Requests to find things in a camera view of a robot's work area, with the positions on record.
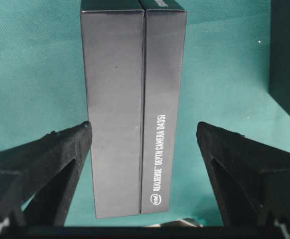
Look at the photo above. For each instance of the black RealSense D435i box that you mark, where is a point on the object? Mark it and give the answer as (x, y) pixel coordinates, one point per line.
(279, 84)
(133, 54)

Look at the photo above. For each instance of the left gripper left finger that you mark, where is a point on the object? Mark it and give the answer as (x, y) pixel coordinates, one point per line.
(38, 179)

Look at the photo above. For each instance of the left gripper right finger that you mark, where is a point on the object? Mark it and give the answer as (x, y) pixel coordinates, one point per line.
(250, 180)

